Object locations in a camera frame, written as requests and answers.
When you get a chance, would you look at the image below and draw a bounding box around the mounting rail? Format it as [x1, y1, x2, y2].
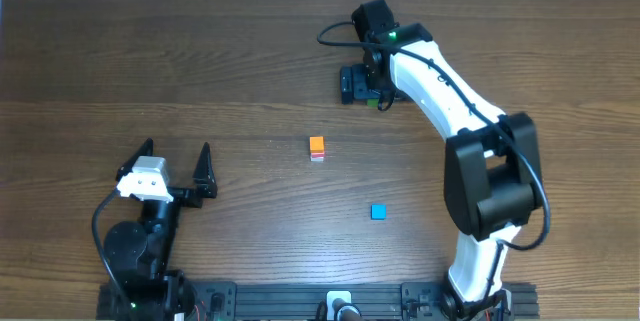
[97, 280, 541, 321]

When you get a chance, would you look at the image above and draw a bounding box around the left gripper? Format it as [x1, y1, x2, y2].
[115, 137, 219, 209]

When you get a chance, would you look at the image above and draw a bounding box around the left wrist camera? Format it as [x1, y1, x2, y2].
[115, 155, 174, 204]

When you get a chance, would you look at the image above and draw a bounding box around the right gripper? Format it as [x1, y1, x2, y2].
[339, 63, 374, 106]

